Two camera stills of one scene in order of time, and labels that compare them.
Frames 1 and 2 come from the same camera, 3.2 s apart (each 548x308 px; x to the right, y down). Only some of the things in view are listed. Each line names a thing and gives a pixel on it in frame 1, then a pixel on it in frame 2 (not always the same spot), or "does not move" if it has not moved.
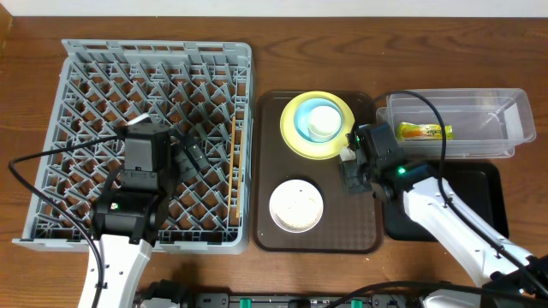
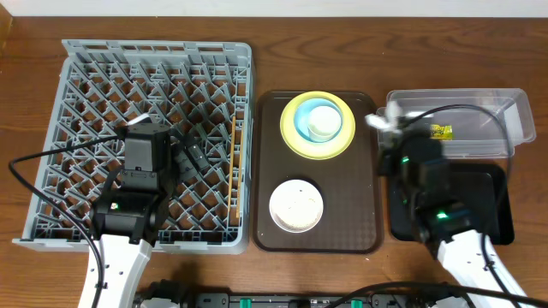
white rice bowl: (296, 205) does not move
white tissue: (347, 154) -> (389, 120)
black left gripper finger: (186, 168) does not move
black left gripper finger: (196, 153) does not move
